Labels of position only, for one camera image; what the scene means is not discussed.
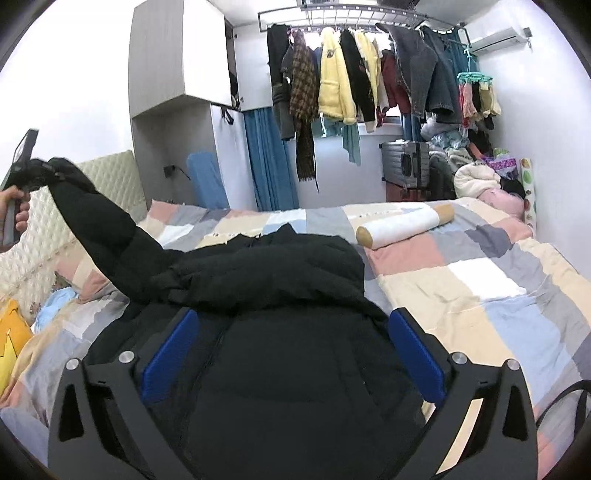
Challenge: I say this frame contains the black padded jacket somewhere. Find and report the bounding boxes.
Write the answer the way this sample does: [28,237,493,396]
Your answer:
[26,158,425,479]

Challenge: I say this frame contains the pile of clothes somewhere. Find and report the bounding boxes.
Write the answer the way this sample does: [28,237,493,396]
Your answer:
[421,117,537,231]

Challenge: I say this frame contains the metal ceiling clothes rack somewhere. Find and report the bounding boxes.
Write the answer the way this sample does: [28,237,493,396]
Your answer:
[257,1,470,42]

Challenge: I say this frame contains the person left hand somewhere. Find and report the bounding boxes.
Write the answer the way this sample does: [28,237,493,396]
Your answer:
[0,186,30,253]

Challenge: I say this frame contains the cream quilted headboard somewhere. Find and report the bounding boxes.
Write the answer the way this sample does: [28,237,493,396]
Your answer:
[1,150,147,322]

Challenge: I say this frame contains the light blue pillow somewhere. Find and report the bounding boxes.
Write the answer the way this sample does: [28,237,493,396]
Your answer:
[31,287,77,334]

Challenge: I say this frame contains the yellow cushion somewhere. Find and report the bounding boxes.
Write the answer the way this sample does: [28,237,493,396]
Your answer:
[0,299,33,393]

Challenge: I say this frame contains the patchwork colour block duvet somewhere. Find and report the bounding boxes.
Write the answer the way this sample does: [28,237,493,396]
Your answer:
[1,198,590,475]

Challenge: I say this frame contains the blue ironing board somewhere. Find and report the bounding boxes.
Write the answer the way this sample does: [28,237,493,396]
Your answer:
[186,151,229,209]

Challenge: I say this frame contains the white cylindrical bolster pillow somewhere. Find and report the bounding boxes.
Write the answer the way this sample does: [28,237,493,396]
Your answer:
[356,203,455,250]

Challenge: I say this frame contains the blue curtain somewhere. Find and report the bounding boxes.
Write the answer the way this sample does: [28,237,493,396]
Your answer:
[243,108,300,211]

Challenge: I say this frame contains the silver ribbed suitcase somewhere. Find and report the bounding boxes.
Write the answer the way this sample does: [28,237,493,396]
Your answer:
[380,140,430,189]

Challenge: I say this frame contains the dark grey hanging coat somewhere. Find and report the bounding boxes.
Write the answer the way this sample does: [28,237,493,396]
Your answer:
[266,24,296,141]

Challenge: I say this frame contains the brown plaid scarf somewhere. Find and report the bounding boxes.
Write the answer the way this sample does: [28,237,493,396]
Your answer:
[283,30,319,181]

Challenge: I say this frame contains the teal hanging cloth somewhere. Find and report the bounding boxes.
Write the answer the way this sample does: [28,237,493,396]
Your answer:
[322,116,362,166]

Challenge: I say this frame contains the yellow fleece jacket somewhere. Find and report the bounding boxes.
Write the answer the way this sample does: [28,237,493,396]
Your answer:
[318,27,356,125]

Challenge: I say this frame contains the black hanging garment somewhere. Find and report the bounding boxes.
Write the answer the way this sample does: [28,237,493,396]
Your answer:
[339,29,376,125]

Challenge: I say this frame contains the dark red hanging garment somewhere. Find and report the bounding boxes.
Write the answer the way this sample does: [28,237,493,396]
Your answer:
[377,50,411,128]

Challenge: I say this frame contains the green clip sock hanger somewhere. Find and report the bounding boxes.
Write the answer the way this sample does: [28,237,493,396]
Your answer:
[455,44,503,132]

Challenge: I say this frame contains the denim jacket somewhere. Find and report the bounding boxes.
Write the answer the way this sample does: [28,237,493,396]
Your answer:
[377,23,461,124]

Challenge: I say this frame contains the white air conditioner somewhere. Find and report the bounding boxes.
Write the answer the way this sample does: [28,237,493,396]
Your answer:
[470,27,530,56]

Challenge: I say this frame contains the black cable loop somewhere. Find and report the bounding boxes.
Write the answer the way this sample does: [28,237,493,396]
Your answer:
[534,379,591,444]

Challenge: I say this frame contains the black wall charger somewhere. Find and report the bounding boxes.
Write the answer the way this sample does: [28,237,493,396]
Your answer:
[163,165,190,180]

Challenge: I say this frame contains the grey wall cabinet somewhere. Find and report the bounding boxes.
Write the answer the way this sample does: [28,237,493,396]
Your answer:
[128,1,231,118]

